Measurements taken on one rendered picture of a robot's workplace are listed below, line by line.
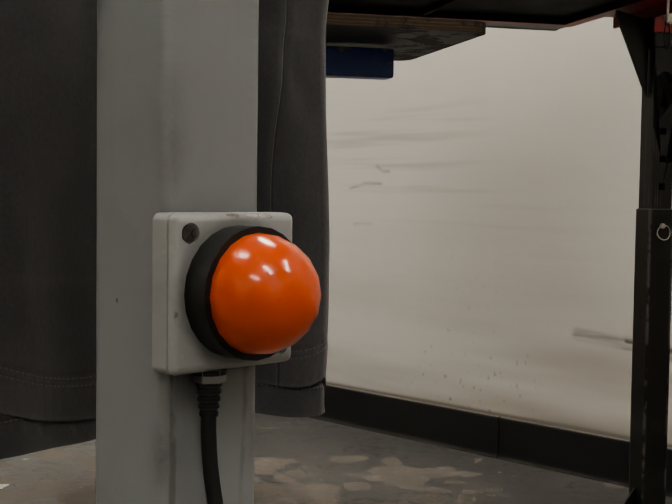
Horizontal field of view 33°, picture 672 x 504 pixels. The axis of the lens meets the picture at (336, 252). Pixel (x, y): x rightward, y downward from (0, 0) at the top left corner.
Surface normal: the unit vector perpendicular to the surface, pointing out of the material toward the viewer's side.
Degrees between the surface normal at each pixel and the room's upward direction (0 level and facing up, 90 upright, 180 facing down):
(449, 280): 90
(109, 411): 90
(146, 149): 90
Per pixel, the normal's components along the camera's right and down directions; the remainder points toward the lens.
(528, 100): -0.71, 0.03
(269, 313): 0.26, 0.22
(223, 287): -0.59, -0.12
